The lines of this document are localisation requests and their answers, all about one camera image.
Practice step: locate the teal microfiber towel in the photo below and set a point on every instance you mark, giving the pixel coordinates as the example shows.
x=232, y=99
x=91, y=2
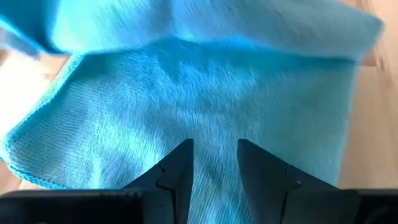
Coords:
x=202, y=93

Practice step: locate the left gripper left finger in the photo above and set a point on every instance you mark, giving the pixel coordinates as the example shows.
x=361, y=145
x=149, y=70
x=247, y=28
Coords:
x=124, y=205

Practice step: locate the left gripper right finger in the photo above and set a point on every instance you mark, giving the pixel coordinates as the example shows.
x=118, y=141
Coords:
x=295, y=202

